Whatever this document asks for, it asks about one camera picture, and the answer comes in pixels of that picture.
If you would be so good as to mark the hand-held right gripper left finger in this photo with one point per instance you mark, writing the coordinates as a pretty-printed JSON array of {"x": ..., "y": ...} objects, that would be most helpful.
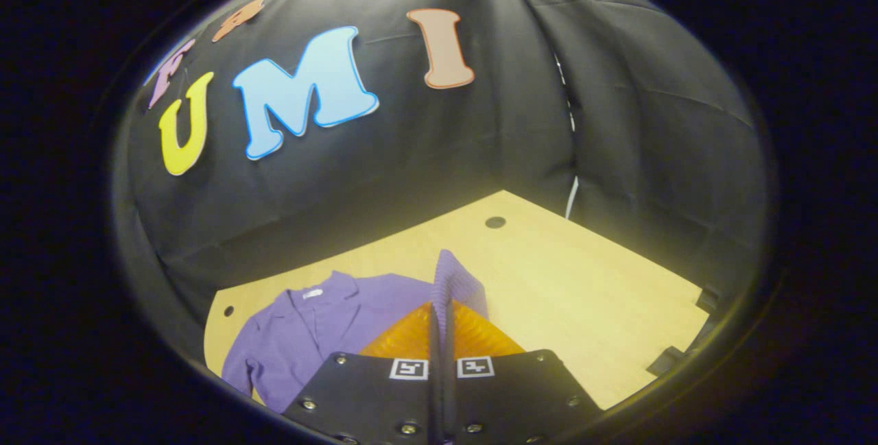
[{"x": 370, "y": 397}]

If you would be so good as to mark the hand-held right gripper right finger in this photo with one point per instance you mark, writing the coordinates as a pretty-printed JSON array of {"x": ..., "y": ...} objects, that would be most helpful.
[{"x": 507, "y": 397}]

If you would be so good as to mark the purple shirt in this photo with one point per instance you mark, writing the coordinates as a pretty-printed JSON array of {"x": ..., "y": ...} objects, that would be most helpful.
[{"x": 329, "y": 335}]

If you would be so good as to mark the black backdrop cloth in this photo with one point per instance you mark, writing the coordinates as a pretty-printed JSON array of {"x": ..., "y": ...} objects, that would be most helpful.
[{"x": 446, "y": 143}]

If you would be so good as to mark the black table edge bracket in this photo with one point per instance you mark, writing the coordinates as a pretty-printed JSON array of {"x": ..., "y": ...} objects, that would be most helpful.
[
  {"x": 665, "y": 361},
  {"x": 708, "y": 301}
]

